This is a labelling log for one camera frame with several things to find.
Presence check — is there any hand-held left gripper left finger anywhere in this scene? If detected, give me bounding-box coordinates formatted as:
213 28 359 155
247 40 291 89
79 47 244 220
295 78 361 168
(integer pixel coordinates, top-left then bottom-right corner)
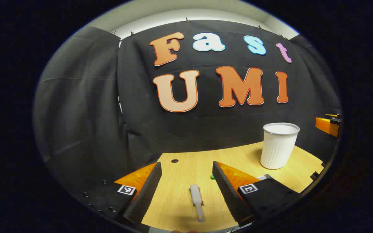
76 162 163 226

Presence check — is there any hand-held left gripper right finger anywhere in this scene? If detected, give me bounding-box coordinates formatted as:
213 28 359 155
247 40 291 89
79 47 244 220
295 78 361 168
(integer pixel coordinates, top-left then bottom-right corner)
212 161 301 227

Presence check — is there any small grey broom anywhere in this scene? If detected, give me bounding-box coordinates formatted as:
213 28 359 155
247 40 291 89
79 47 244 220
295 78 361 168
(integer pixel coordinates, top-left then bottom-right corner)
190 184 205 223

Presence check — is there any white ribbed garbage bin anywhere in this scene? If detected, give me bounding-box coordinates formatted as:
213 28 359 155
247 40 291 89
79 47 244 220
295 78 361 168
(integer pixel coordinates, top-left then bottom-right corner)
260 123 300 170

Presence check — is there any wooden desktop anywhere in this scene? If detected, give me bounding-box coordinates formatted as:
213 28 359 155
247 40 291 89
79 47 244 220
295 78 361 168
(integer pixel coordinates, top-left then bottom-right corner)
141 141 325 233

